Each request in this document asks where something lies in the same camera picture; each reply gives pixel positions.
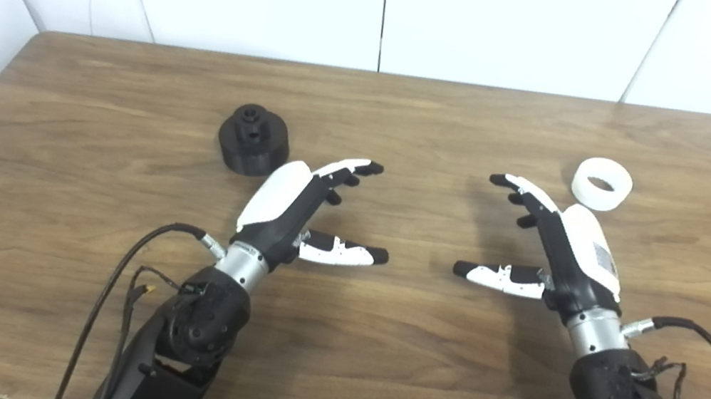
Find thin dark wire bundle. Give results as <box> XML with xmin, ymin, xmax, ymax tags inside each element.
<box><xmin>629</xmin><ymin>351</ymin><xmax>690</xmax><ymax>399</ymax></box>

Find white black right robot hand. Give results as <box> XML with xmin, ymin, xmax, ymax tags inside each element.
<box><xmin>446</xmin><ymin>167</ymin><xmax>639</xmax><ymax>333</ymax></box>

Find thin wires with yellow plug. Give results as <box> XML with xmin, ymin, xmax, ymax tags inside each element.
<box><xmin>106</xmin><ymin>261</ymin><xmax>185</xmax><ymax>399</ymax></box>

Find round black plastic part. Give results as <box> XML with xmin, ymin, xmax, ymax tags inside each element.
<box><xmin>212</xmin><ymin>99</ymin><xmax>297</xmax><ymax>182</ymax></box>

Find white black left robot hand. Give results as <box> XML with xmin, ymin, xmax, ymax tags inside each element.
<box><xmin>227</xmin><ymin>139</ymin><xmax>405</xmax><ymax>290</ymax></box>

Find white plastic ring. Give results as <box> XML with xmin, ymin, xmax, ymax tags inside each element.
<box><xmin>567</xmin><ymin>153</ymin><xmax>637</xmax><ymax>217</ymax></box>

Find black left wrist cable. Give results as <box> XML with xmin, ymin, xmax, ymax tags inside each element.
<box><xmin>53</xmin><ymin>207</ymin><xmax>231</xmax><ymax>399</ymax></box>

